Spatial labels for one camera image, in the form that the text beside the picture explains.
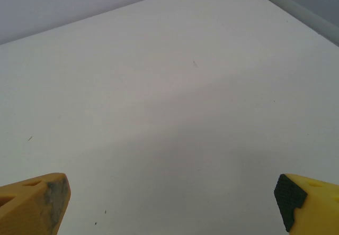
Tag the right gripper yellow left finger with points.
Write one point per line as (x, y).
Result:
(23, 208)

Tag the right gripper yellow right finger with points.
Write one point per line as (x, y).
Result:
(317, 208)

